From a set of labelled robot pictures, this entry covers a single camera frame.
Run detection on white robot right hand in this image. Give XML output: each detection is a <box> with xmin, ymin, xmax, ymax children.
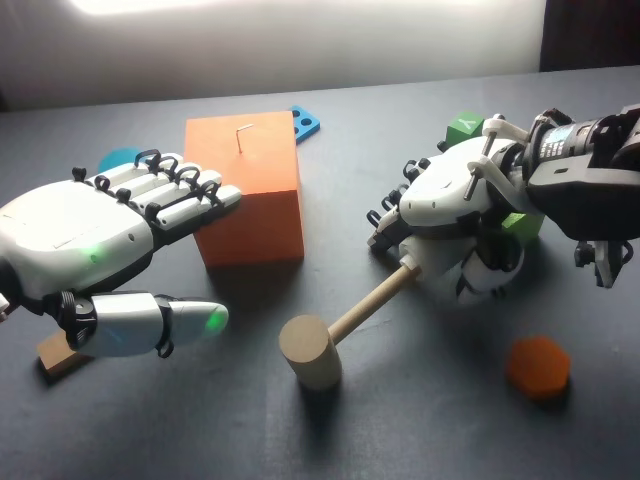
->
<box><xmin>367</xmin><ymin>135</ymin><xmax>526</xmax><ymax>307</ymax></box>

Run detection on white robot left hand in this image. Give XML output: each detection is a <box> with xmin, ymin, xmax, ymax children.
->
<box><xmin>0</xmin><ymin>149</ymin><xmax>244</xmax><ymax>360</ymax></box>

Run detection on large orange cube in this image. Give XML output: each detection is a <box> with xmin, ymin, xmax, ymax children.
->
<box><xmin>183</xmin><ymin>110</ymin><xmax>306</xmax><ymax>270</ymax></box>

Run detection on wooden mallet with white grip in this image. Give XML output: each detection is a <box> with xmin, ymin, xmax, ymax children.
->
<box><xmin>278</xmin><ymin>234</ymin><xmax>476</xmax><ymax>392</ymax></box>

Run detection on blue round disc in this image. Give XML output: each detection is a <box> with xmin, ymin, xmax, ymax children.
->
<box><xmin>97</xmin><ymin>144</ymin><xmax>141</xmax><ymax>174</ymax></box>

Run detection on green textured cube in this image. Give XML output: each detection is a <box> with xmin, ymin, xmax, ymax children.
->
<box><xmin>499</xmin><ymin>212</ymin><xmax>546</xmax><ymax>246</ymax></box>

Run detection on brown rectangular wooden block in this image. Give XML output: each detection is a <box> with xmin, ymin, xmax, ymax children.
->
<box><xmin>36</xmin><ymin>329</ymin><xmax>94</xmax><ymax>385</ymax></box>

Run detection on blue square four-hole block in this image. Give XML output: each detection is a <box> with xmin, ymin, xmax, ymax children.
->
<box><xmin>288</xmin><ymin>104</ymin><xmax>321</xmax><ymax>146</ymax></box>

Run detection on small bent metal nail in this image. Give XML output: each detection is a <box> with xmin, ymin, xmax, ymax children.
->
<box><xmin>235</xmin><ymin>123</ymin><xmax>255</xmax><ymax>154</ymax></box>

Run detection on orange hexagon block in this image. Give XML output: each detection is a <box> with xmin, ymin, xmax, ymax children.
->
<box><xmin>504</xmin><ymin>334</ymin><xmax>572</xmax><ymax>401</ymax></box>

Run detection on small green letter cube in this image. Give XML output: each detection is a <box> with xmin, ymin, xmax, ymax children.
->
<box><xmin>445</xmin><ymin>110</ymin><xmax>486</xmax><ymax>150</ymax></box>

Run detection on grey table cloth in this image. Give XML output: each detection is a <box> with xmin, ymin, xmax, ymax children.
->
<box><xmin>0</xmin><ymin>64</ymin><xmax>640</xmax><ymax>480</ymax></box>

